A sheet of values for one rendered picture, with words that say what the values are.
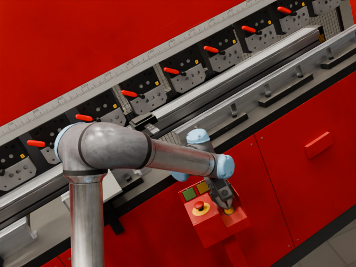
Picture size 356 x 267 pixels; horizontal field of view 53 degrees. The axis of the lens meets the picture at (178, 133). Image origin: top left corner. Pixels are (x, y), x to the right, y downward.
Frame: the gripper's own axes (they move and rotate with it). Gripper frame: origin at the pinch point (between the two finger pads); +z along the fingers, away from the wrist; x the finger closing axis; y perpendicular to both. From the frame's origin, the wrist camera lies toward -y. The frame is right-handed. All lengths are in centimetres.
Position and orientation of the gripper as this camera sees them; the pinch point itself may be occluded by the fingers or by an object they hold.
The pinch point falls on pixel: (228, 207)
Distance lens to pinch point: 143.6
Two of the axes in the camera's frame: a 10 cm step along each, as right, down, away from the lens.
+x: -9.0, 4.4, -0.5
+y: -2.4, -4.1, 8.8
